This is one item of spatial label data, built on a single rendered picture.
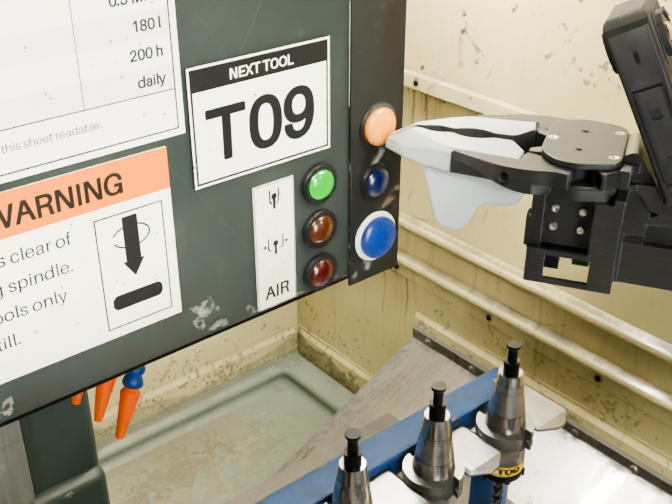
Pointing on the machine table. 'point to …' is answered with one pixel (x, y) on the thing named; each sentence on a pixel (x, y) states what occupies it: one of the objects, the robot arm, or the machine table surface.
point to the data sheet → (85, 80)
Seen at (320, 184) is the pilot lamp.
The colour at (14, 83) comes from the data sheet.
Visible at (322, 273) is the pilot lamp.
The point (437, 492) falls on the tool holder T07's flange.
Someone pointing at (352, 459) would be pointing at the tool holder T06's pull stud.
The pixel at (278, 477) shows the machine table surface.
